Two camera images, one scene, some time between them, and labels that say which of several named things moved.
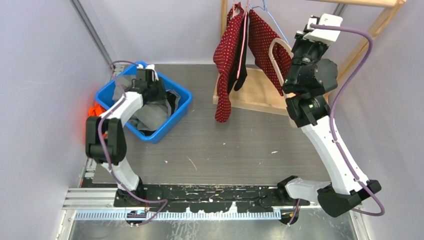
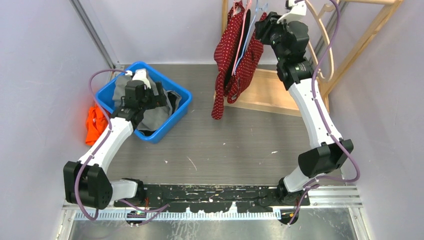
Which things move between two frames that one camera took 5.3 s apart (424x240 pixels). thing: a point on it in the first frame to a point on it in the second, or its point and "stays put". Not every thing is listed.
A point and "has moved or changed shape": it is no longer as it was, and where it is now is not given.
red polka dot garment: (260, 34) has moved or changed shape
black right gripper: (300, 41) to (263, 28)
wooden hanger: (288, 48) has moved or changed shape
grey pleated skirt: (148, 116) stays put
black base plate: (199, 196) stays put
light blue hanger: (264, 6) has moved or changed shape
